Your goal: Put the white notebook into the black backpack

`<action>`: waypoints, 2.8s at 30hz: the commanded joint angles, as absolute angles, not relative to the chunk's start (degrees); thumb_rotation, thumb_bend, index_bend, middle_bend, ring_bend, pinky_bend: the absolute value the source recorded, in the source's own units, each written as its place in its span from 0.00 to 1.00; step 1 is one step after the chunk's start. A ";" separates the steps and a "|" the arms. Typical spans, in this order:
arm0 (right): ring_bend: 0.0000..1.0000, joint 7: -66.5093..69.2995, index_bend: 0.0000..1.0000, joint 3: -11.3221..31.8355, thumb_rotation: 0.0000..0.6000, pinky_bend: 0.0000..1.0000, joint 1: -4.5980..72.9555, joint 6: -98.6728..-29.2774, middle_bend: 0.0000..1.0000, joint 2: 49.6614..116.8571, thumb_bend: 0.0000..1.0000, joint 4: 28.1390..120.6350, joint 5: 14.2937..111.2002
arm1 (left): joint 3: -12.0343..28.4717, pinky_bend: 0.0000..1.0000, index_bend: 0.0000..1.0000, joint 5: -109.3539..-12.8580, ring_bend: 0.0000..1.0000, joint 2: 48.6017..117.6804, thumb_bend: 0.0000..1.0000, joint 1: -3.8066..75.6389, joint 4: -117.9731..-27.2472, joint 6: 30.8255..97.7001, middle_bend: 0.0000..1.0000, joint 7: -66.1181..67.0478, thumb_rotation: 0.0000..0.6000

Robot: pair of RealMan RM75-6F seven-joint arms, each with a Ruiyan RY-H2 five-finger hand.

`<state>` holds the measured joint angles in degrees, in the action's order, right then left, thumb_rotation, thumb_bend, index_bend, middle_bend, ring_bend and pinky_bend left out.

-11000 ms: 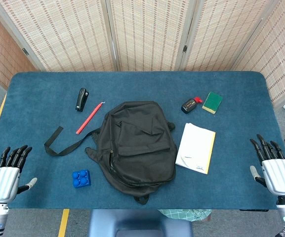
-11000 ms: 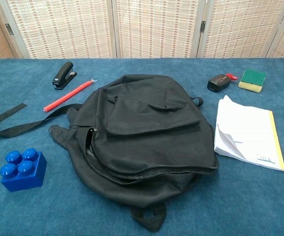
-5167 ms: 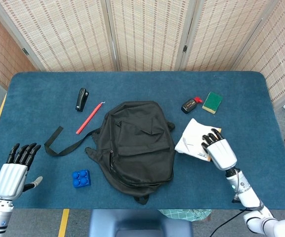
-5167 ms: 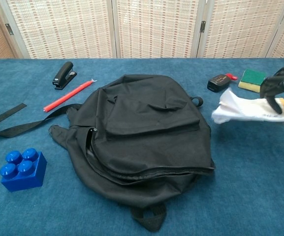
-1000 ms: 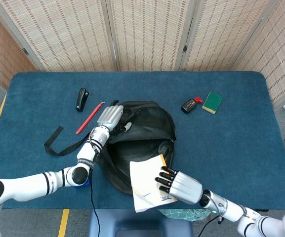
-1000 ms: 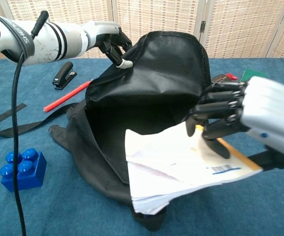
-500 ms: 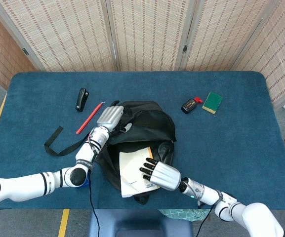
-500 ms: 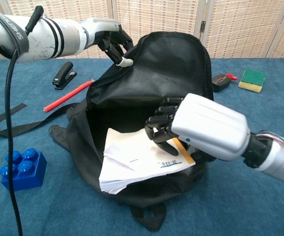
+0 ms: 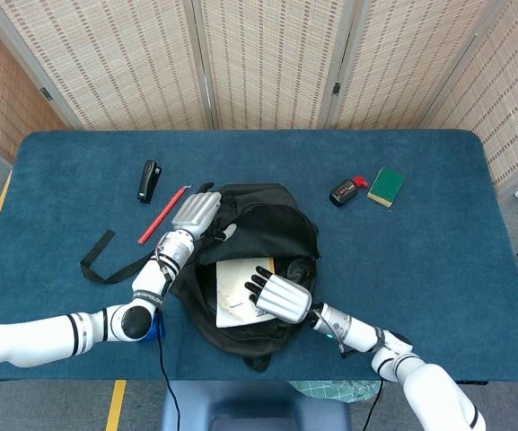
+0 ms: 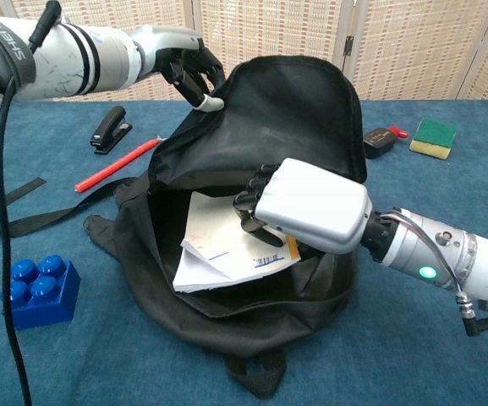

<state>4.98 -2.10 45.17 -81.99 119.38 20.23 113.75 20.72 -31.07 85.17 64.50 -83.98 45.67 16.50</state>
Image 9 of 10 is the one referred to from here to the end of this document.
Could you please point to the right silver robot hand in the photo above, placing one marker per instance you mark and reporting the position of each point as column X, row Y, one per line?
column 283, row 298

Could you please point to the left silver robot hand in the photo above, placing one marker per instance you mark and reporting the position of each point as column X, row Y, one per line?
column 195, row 211

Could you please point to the white and yellow notebook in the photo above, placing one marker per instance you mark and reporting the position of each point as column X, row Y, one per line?
column 234, row 278

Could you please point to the black fabric backpack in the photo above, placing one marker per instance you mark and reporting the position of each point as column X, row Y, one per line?
column 276, row 224

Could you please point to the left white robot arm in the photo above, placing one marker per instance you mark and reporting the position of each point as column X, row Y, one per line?
column 29, row 336

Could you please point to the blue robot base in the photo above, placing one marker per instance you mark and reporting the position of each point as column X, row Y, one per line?
column 254, row 404

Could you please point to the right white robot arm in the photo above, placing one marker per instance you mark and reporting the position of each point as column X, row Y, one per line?
column 429, row 390

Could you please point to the red pen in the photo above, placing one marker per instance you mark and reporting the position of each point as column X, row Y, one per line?
column 160, row 220

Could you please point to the black stapler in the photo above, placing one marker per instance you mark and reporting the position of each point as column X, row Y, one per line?
column 148, row 179

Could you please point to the green checkered cloth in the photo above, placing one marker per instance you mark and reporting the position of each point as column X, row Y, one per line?
column 335, row 389

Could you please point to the black ink bottle red cap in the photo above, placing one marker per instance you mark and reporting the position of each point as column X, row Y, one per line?
column 343, row 193

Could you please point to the blue plastic building block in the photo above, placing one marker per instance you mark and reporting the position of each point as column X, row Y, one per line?
column 156, row 331

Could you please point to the blue carpet table cover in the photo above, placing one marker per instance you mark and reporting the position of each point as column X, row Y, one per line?
column 420, row 269

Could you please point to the woven folding screen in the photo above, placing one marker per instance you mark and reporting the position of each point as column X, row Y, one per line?
column 276, row 63

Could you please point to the metal screen hinge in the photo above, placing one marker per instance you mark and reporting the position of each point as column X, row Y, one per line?
column 336, row 88
column 46, row 93

